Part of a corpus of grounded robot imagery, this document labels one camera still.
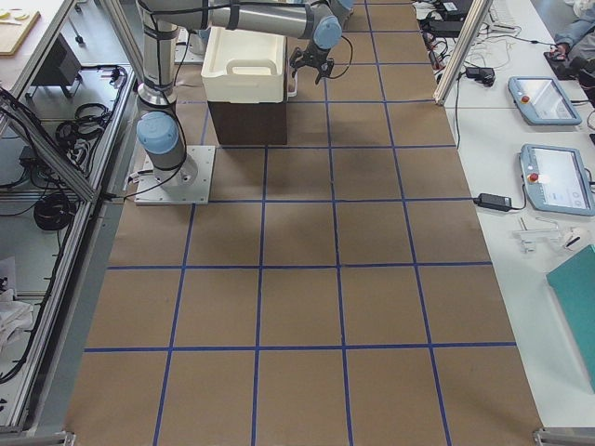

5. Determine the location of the brown wooden drawer cabinet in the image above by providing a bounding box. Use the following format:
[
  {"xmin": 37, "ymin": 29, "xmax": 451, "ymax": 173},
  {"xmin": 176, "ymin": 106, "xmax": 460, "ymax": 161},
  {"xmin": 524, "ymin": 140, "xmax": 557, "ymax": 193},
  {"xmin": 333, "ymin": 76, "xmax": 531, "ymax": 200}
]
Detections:
[{"xmin": 208, "ymin": 101, "xmax": 287, "ymax": 146}]

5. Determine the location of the near blue teach pendant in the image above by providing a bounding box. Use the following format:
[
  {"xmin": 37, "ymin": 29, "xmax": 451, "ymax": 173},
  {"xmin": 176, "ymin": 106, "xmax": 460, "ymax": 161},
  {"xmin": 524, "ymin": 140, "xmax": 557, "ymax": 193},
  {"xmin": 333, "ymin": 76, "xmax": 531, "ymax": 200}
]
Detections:
[{"xmin": 519, "ymin": 144, "xmax": 594, "ymax": 216}]

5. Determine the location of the far blue teach pendant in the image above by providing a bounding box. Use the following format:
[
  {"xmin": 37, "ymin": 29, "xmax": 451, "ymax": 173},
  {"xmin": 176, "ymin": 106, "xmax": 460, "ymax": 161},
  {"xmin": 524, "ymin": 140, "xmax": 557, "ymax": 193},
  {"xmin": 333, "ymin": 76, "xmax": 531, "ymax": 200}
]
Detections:
[{"xmin": 508, "ymin": 76, "xmax": 582, "ymax": 125}]

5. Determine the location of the white drawer handle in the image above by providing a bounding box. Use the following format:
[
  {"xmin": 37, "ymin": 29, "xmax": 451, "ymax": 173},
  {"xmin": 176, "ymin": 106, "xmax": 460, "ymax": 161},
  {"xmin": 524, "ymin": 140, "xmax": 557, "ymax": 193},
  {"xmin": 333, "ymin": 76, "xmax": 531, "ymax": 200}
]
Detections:
[{"xmin": 287, "ymin": 75, "xmax": 298, "ymax": 98}]

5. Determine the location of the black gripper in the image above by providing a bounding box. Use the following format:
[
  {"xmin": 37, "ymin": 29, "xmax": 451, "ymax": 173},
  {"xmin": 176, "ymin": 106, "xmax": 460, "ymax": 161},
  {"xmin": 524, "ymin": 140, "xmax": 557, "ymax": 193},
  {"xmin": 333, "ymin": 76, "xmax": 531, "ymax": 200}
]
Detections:
[{"xmin": 289, "ymin": 42, "xmax": 335, "ymax": 85}]

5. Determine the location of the white plastic tray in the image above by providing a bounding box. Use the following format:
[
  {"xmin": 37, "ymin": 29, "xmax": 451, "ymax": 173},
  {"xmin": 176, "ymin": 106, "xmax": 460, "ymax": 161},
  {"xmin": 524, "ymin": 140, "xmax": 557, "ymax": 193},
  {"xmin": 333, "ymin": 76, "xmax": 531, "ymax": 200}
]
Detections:
[{"xmin": 201, "ymin": 27, "xmax": 286, "ymax": 103}]

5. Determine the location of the black power adapter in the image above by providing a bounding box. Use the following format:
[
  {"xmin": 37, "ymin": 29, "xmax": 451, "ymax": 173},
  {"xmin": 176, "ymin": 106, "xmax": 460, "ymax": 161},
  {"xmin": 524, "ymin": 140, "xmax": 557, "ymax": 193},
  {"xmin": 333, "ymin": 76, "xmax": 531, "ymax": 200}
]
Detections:
[{"xmin": 473, "ymin": 192, "xmax": 513, "ymax": 212}]

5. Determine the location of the blue teach pendant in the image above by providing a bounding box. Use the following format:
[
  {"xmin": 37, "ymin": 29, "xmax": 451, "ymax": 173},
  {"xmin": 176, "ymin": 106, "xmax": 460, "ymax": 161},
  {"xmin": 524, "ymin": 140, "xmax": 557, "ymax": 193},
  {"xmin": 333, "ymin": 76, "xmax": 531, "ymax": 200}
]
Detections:
[
  {"xmin": 508, "ymin": 76, "xmax": 582, "ymax": 125},
  {"xmin": 519, "ymin": 144, "xmax": 594, "ymax": 216}
]

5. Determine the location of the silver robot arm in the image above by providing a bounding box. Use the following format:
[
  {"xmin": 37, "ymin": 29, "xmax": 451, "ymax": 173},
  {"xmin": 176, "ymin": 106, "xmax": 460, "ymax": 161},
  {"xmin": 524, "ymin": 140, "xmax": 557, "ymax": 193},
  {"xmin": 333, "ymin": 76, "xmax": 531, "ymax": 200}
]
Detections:
[{"xmin": 137, "ymin": 1, "xmax": 352, "ymax": 188}]

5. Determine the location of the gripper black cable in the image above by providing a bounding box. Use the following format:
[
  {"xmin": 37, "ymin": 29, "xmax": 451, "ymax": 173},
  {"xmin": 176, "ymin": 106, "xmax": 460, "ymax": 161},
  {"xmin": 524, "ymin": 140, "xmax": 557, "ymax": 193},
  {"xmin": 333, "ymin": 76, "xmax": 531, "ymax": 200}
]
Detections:
[{"xmin": 324, "ymin": 35, "xmax": 354, "ymax": 81}]

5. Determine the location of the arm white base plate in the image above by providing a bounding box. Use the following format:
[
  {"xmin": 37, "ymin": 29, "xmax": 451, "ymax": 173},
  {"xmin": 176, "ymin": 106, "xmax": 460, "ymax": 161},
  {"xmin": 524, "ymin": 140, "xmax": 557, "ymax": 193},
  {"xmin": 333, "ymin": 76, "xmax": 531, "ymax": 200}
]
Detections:
[{"xmin": 133, "ymin": 145, "xmax": 216, "ymax": 205}]

